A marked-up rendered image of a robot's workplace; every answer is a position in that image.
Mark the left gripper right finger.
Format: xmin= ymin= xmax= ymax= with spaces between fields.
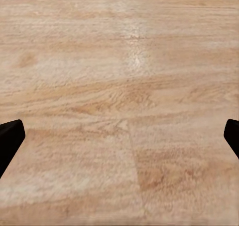
xmin=224 ymin=119 xmax=239 ymax=158

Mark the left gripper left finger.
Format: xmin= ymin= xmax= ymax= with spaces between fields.
xmin=0 ymin=119 xmax=25 ymax=178

